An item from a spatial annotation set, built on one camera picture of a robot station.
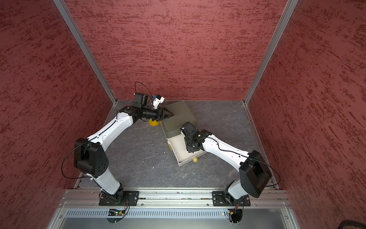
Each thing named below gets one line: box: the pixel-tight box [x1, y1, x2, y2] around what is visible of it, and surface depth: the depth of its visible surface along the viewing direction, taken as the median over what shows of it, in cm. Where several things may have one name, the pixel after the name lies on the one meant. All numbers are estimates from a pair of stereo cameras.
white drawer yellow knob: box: [166, 133, 207, 167], surface depth 84 cm
